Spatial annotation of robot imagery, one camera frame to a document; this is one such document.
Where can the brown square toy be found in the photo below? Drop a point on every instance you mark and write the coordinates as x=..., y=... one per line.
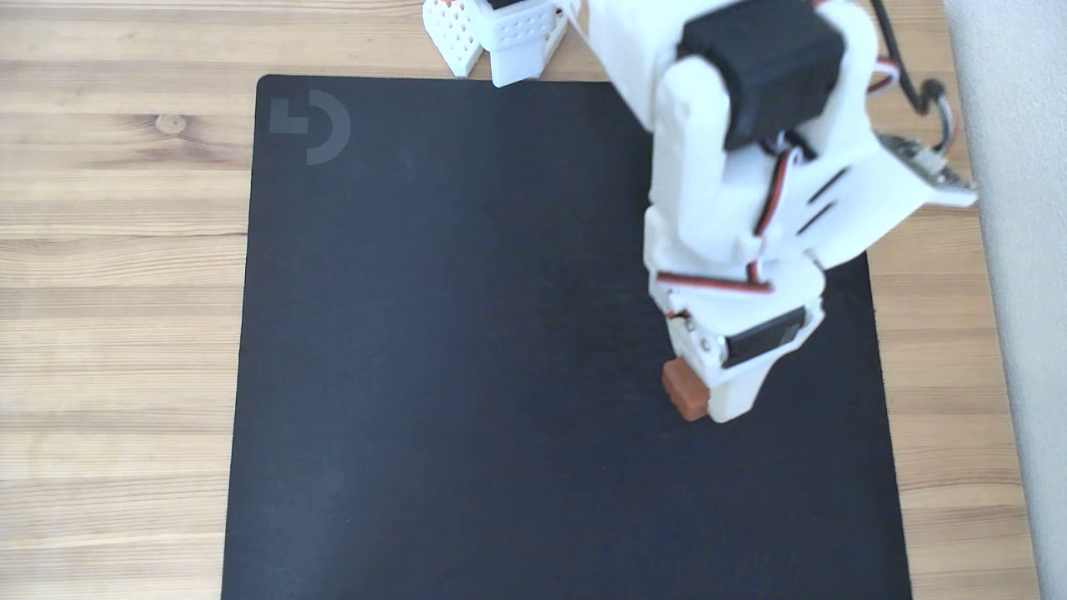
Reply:
x=685, y=390

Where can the black desk mat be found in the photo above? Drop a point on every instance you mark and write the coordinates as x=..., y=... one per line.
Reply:
x=400, y=375

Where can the small camera on white bracket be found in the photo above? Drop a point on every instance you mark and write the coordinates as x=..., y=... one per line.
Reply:
x=929, y=171

